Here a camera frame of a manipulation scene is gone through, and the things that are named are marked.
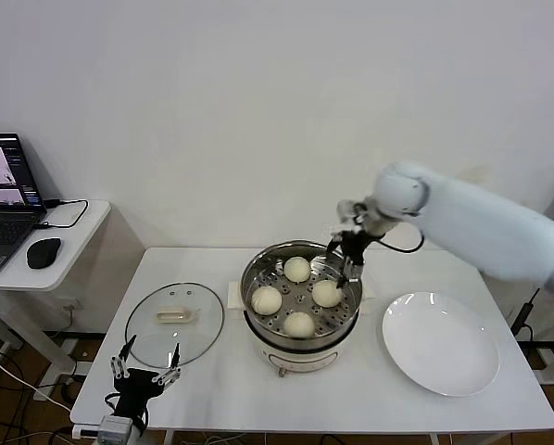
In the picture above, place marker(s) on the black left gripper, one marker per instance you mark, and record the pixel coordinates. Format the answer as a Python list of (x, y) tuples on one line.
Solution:
[(137, 390)]

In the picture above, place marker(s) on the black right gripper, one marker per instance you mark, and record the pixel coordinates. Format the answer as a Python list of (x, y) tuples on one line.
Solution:
[(353, 248)]

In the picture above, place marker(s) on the white steamed baozi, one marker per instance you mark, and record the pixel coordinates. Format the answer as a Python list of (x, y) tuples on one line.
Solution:
[(297, 270), (327, 293), (266, 301), (298, 324)]

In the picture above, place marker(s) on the round glass pot lid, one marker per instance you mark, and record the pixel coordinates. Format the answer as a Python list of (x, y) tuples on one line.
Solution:
[(189, 334)]

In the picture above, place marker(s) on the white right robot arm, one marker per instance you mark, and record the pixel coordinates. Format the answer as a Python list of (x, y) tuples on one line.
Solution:
[(481, 222)]

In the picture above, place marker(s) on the stainless steel steamer basket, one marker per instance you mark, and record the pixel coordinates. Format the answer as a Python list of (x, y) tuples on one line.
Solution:
[(258, 273)]

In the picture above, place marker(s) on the white electric cooking pot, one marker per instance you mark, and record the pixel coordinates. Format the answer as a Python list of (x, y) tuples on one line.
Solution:
[(300, 359)]

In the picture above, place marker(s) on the white round plate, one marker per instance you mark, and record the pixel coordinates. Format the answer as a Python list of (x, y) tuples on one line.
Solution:
[(439, 343)]

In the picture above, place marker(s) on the white rounded side desk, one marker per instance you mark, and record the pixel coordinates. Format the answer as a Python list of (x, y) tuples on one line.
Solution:
[(73, 250)]

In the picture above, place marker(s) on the black computer mouse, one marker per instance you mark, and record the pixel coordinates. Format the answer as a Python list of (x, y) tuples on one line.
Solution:
[(44, 252)]

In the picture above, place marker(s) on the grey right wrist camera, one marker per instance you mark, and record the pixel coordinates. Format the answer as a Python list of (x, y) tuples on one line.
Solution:
[(351, 211)]

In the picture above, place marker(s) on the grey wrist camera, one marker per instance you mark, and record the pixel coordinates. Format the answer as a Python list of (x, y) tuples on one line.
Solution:
[(351, 211), (116, 428)]

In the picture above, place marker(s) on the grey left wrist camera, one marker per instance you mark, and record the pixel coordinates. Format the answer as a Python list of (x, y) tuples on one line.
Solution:
[(116, 428)]

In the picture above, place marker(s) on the white wall socket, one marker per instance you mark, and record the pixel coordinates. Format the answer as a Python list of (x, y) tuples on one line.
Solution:
[(72, 306)]

